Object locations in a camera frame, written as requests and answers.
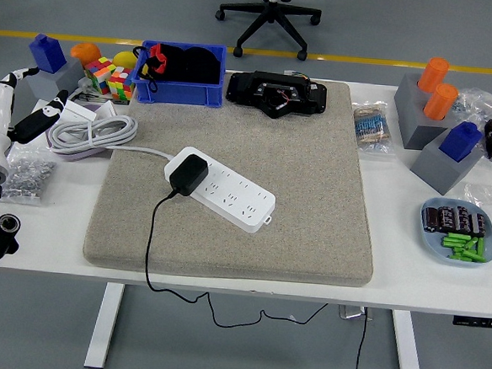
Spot black plug adapter with cord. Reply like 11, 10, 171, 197
139, 151, 340, 336

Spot white power strip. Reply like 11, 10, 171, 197
159, 144, 280, 236

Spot white power plug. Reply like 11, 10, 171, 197
77, 75, 96, 95

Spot bag of metal nuts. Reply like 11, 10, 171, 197
0, 141, 60, 208

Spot grey block holder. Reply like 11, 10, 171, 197
13, 54, 87, 107
408, 132, 487, 199

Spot white small box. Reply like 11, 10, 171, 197
60, 98, 99, 123

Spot orange fruit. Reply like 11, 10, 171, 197
69, 41, 103, 67

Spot tilted colourful puzzle cube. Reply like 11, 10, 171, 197
82, 55, 116, 97

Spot upright colourful puzzle cube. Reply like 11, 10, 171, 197
106, 65, 136, 100

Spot yellow lemon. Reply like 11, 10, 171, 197
111, 51, 139, 69

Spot blue plastic bin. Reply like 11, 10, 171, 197
132, 39, 228, 110

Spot white table leg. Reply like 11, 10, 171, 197
83, 281, 126, 369
388, 309, 431, 369

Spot black electronic module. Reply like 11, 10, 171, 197
224, 68, 329, 123

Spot black office chair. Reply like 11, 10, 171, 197
212, 0, 323, 64

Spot grey-brown mat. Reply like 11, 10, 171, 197
81, 64, 387, 290

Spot bag of resistors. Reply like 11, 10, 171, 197
348, 99, 401, 158

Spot grey holder two holes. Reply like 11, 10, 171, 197
390, 71, 460, 153

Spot orange cylinder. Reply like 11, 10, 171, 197
421, 82, 460, 122
416, 56, 451, 94

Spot black capacitor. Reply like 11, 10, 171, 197
436, 205, 459, 233
423, 206, 442, 233
469, 212, 489, 238
455, 206, 473, 233

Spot light blue plate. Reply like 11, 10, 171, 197
416, 195, 492, 269

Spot clear bag of screws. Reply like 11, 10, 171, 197
451, 86, 492, 126

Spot black table control box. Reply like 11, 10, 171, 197
452, 315, 492, 329

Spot coiled grey power cable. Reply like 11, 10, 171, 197
47, 110, 176, 163

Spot black drawstring pouch red trim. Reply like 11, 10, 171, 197
129, 40, 222, 97

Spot silver bracket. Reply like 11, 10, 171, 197
337, 304, 374, 322

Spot black floor cable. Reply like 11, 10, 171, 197
353, 306, 370, 369

